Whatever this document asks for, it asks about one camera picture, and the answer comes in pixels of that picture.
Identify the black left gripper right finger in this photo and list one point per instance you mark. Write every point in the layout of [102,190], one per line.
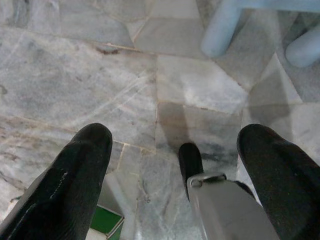
[290,185]

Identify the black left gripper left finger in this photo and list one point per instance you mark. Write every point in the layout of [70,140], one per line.
[62,190]

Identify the green flat panel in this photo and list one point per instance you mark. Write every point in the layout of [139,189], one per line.
[105,221]

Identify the grey robot left leg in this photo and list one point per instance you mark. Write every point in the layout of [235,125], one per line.
[225,205]

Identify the light blue plastic child chair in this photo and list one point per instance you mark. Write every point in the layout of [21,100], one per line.
[220,30]

